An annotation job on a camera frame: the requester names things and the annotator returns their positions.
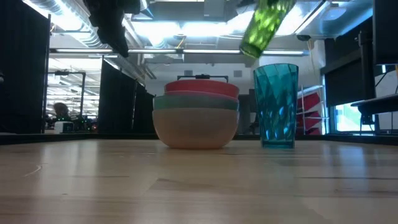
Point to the teal faceted plastic tumbler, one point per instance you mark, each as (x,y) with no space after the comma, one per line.
(276,105)

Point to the square wall vent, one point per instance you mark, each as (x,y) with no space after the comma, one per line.
(188,73)
(237,73)

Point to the cream plastic bowl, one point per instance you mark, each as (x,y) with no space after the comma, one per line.
(196,129)

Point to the green faceted plastic tumbler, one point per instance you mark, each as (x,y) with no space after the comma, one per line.
(264,28)

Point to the dome security camera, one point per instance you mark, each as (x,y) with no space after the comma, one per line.
(303,38)

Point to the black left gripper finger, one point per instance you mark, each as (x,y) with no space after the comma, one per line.
(122,39)
(109,35)

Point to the tall black partition panel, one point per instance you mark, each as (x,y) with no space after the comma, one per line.
(21,77)

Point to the low black partition panel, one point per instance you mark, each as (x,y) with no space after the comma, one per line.
(144,112)

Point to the black robot rig frame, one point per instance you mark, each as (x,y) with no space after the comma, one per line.
(81,90)
(202,76)

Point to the shelf with red bins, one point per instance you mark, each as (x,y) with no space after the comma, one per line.
(309,109)

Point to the white device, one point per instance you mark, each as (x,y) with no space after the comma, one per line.
(64,127)

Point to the person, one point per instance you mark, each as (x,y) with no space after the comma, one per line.
(61,110)

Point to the long ceiling light bar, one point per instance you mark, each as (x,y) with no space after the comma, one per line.
(186,51)

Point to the grey-green plastic bowl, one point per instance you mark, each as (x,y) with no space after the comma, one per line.
(192,102)

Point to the dark side table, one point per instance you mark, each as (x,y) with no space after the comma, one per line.
(376,105)

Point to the red plastic bowl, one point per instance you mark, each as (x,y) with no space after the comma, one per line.
(202,85)

